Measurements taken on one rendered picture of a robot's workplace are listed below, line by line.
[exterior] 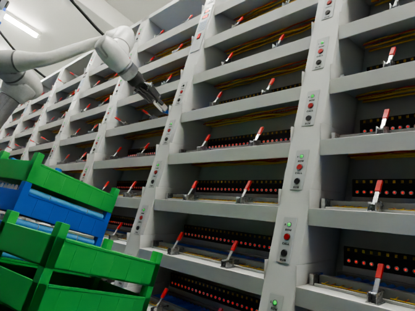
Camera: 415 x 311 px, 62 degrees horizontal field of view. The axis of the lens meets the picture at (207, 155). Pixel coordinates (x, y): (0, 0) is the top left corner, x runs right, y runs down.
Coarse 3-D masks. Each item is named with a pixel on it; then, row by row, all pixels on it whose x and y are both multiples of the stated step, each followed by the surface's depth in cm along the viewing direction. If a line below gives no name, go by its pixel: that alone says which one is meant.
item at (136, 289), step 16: (128, 288) 132; (160, 288) 142; (176, 288) 138; (192, 288) 132; (208, 288) 126; (224, 288) 121; (160, 304) 121; (176, 304) 124; (192, 304) 125; (208, 304) 124; (224, 304) 120; (240, 304) 115; (256, 304) 110
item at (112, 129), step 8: (152, 120) 171; (160, 120) 166; (112, 128) 200; (120, 128) 193; (128, 128) 187; (136, 128) 181; (144, 128) 176; (152, 128) 188; (160, 128) 187; (136, 136) 203; (152, 136) 197
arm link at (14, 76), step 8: (0, 56) 160; (8, 56) 159; (0, 64) 160; (8, 64) 160; (0, 72) 164; (8, 72) 164; (16, 72) 165; (24, 72) 171; (8, 80) 169; (16, 80) 170
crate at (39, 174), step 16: (0, 160) 98; (16, 160) 94; (32, 160) 89; (0, 176) 95; (16, 176) 90; (32, 176) 88; (48, 176) 92; (64, 176) 96; (48, 192) 98; (64, 192) 96; (80, 192) 100; (96, 192) 105; (112, 192) 111; (96, 208) 106; (112, 208) 110
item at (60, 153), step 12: (96, 60) 280; (84, 84) 271; (72, 108) 266; (84, 108) 270; (84, 120) 270; (72, 132) 263; (84, 132) 269; (72, 144) 262; (60, 156) 255; (72, 156) 262
